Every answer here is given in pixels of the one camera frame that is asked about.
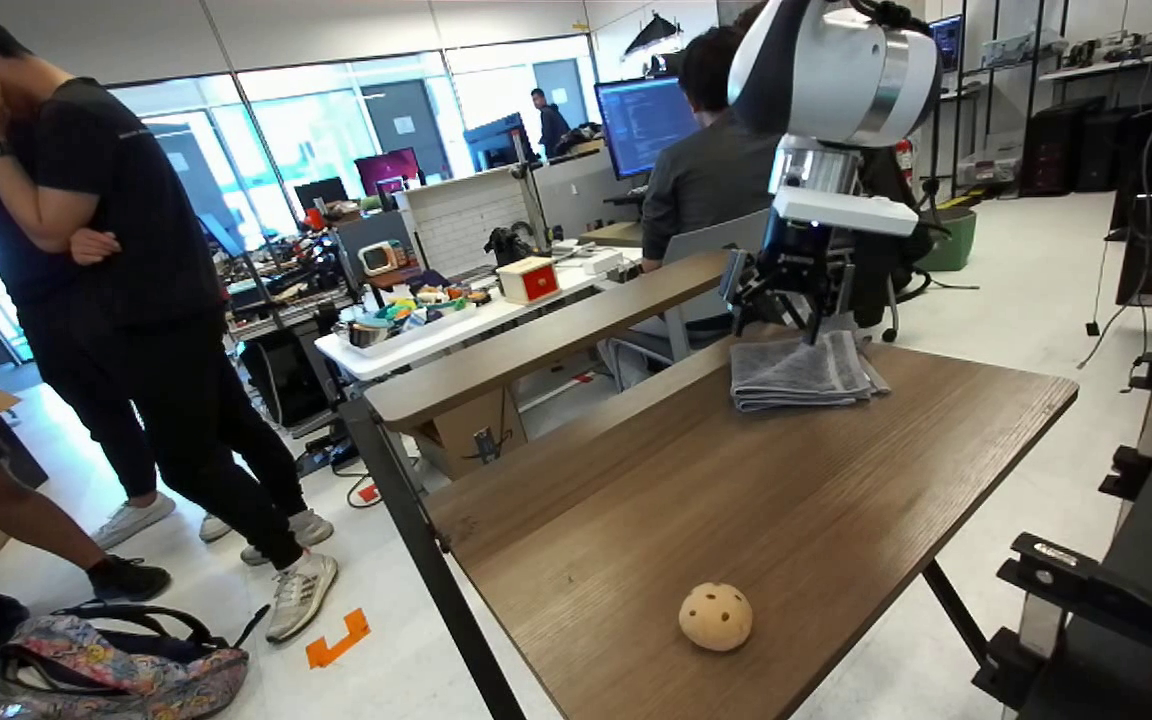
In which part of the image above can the grey towel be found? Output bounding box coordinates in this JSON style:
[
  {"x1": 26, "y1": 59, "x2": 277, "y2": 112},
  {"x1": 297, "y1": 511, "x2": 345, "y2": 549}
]
[{"x1": 729, "y1": 323, "x2": 897, "y2": 417}]

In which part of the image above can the red box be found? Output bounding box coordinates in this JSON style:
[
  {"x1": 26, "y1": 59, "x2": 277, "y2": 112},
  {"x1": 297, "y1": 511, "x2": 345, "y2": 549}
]
[{"x1": 491, "y1": 251, "x2": 563, "y2": 307}]

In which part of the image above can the beige toy potato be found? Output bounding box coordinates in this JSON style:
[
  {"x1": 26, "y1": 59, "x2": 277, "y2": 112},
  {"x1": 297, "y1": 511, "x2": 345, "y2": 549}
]
[{"x1": 678, "y1": 579, "x2": 755, "y2": 656}]

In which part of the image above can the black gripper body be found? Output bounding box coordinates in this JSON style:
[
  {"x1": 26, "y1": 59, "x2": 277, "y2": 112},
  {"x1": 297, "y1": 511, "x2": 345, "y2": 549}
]
[{"x1": 755, "y1": 222, "x2": 861, "y2": 302}]

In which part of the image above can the white table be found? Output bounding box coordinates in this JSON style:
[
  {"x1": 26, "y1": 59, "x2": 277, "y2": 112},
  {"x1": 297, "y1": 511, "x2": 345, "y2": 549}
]
[{"x1": 313, "y1": 242, "x2": 648, "y2": 386}]

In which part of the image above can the long narrow wooden bench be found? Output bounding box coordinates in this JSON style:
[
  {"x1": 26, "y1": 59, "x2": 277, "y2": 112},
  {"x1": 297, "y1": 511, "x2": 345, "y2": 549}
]
[{"x1": 355, "y1": 251, "x2": 735, "y2": 433}]

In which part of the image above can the black metal table frame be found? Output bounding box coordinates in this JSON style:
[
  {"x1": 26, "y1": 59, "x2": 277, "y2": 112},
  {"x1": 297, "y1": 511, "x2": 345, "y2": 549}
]
[{"x1": 918, "y1": 557, "x2": 1007, "y2": 670}]

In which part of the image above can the person in grey shorts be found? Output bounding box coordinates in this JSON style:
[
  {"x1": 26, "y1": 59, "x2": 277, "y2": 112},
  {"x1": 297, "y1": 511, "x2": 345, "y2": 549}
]
[{"x1": 0, "y1": 378, "x2": 176, "y2": 656}]

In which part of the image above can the black slanted metal pole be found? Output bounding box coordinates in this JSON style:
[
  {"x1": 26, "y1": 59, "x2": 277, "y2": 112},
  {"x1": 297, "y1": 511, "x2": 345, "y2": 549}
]
[{"x1": 335, "y1": 386, "x2": 529, "y2": 720}]

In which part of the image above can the dark tilted monitor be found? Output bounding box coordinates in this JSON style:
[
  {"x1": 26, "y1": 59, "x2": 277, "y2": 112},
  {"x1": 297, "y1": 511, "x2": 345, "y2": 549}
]
[{"x1": 460, "y1": 112, "x2": 540, "y2": 176}]

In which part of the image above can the person in black t-shirt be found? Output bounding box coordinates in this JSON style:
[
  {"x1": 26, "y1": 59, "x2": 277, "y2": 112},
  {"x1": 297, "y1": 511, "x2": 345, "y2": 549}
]
[{"x1": 0, "y1": 0, "x2": 345, "y2": 647}]

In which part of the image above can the person in dark clothes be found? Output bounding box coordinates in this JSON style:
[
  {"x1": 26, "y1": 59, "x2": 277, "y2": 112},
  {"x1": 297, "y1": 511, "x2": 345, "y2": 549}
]
[{"x1": 0, "y1": 116, "x2": 181, "y2": 551}]

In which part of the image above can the floral backpack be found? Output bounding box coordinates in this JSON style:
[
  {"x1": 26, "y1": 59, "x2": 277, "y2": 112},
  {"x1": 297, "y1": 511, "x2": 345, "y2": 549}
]
[{"x1": 0, "y1": 599, "x2": 252, "y2": 720}]

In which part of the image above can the cardboard box with dark print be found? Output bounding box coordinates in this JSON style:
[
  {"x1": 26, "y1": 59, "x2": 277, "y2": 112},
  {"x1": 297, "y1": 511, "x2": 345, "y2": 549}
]
[{"x1": 413, "y1": 384, "x2": 529, "y2": 474}]

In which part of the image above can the seated person in grey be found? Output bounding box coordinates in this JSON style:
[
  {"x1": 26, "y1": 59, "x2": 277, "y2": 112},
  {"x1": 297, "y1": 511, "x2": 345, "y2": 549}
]
[{"x1": 637, "y1": 21, "x2": 784, "y2": 262}]

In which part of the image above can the orange floor tape marker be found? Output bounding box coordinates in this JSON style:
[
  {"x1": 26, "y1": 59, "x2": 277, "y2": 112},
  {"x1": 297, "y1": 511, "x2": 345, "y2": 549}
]
[{"x1": 306, "y1": 609, "x2": 378, "y2": 670}]

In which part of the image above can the white board panel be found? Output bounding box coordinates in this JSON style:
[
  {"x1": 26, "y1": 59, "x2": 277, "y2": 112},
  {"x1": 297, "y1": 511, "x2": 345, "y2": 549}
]
[{"x1": 396, "y1": 168, "x2": 540, "y2": 281}]

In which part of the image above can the monitor with blue-purple screen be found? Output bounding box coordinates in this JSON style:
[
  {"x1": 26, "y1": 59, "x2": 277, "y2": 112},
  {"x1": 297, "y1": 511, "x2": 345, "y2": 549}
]
[{"x1": 592, "y1": 73, "x2": 706, "y2": 182}]

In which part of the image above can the metal shelf rack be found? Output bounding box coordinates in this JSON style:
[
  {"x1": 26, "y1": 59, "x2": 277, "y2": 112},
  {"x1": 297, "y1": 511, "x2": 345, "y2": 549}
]
[{"x1": 930, "y1": 0, "x2": 1152, "y2": 205}]

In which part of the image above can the colourful toys pile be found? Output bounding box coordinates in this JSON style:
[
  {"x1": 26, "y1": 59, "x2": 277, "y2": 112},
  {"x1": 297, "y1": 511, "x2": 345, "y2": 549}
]
[{"x1": 341, "y1": 274, "x2": 500, "y2": 353}]

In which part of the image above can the grey rolling chair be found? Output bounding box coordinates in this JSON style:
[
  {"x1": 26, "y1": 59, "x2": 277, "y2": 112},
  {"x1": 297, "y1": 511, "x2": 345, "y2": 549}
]
[{"x1": 602, "y1": 205, "x2": 784, "y2": 392}]

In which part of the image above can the distant person in dark top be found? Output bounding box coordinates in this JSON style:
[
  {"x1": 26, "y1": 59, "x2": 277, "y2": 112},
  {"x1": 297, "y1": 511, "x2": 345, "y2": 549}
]
[{"x1": 529, "y1": 84, "x2": 575, "y2": 161}]

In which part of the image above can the monitor with magenta screen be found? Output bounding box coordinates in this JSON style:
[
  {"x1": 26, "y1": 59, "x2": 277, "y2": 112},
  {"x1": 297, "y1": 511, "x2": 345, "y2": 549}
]
[{"x1": 352, "y1": 145, "x2": 427, "y2": 205}]

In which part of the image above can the green bin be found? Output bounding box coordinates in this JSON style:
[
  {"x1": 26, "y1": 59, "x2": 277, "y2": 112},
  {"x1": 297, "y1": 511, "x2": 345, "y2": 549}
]
[{"x1": 924, "y1": 205, "x2": 982, "y2": 274}]

